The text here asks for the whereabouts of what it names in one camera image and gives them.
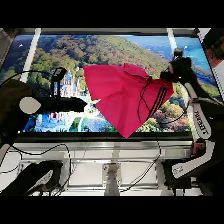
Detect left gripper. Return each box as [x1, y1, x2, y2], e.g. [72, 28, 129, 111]
[49, 96, 88, 114]

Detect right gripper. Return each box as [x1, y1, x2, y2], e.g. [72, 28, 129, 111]
[160, 56, 193, 83]

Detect red pants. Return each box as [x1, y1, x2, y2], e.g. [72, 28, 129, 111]
[83, 62, 175, 139]

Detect heap of clothes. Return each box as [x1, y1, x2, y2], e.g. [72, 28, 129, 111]
[199, 28, 224, 68]

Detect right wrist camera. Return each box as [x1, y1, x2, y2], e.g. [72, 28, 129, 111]
[172, 48, 185, 61]

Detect black cable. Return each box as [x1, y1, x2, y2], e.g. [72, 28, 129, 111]
[119, 138, 163, 194]
[6, 143, 73, 196]
[0, 69, 56, 86]

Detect silver frame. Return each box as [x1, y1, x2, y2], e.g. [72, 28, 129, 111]
[0, 139, 205, 197]

